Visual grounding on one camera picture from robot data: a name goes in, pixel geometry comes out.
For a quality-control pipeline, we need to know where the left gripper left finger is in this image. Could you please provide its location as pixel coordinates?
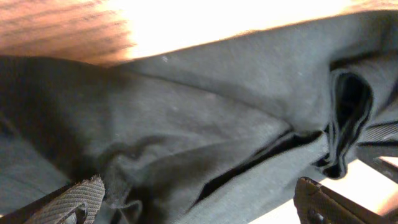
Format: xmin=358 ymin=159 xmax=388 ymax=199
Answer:
xmin=1 ymin=175 xmax=105 ymax=224

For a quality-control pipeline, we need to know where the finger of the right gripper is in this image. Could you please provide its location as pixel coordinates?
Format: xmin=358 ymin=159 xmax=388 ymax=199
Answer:
xmin=356 ymin=123 xmax=397 ymax=183

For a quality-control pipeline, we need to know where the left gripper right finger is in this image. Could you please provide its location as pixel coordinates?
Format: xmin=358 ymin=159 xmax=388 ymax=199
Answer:
xmin=294 ymin=177 xmax=395 ymax=224

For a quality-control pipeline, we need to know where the black t-shirt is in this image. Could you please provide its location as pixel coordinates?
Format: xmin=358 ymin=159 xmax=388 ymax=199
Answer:
xmin=1 ymin=11 xmax=397 ymax=223

